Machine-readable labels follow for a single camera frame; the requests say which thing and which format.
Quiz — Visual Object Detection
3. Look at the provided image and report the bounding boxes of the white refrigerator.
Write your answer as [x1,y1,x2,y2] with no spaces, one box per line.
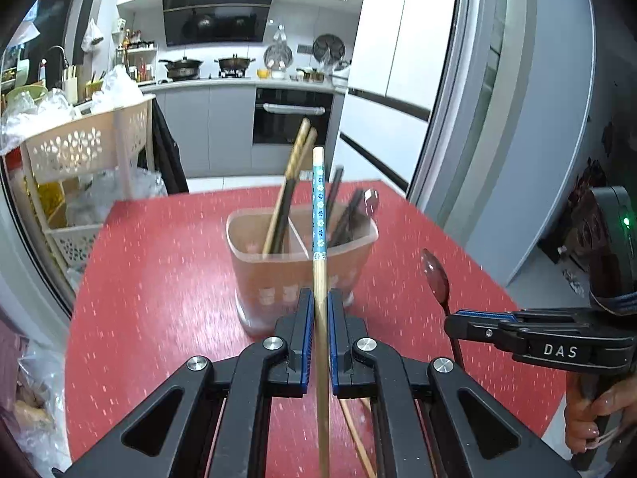
[332,0,457,194]

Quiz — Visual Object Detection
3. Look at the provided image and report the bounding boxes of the black pot on stove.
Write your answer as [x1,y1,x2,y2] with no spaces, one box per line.
[216,54,255,79]

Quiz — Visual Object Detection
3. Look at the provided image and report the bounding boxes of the black range hood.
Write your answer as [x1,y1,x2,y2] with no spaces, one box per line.
[162,0,272,47]

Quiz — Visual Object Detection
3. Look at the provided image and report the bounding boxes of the brown spoon small bowl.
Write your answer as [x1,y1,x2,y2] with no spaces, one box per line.
[328,188,364,248]

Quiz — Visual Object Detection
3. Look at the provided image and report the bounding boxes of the black built-in oven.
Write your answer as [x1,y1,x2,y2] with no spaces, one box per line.
[253,88,334,147]

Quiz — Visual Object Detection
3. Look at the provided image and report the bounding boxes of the black wok on stove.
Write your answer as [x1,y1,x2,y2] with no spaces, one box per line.
[160,56,203,81]

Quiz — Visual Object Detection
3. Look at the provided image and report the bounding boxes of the beige perforated storage rack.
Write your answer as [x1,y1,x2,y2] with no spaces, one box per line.
[1,92,166,289]

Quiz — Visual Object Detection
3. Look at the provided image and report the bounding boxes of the brown spoon black handle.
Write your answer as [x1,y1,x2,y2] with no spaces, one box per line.
[325,165,344,227]

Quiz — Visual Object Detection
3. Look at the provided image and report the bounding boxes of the horizontal wooden chopstick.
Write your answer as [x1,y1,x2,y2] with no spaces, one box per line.
[339,399,377,478]

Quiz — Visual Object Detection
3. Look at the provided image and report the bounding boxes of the brown spoon large bowl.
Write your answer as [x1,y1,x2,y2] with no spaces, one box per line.
[344,188,379,242]

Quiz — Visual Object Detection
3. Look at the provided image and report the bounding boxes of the beige plastic utensil holder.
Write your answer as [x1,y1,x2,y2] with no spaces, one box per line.
[226,204,379,337]

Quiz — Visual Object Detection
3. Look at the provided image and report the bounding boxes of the brown spoon top bowl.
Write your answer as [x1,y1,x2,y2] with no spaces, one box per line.
[420,248,467,371]

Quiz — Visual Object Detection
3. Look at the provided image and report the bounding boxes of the blue patterned chopstick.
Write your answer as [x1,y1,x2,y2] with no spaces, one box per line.
[312,147,330,477]

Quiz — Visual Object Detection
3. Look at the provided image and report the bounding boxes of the person's right hand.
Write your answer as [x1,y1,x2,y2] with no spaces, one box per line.
[565,372,637,453]

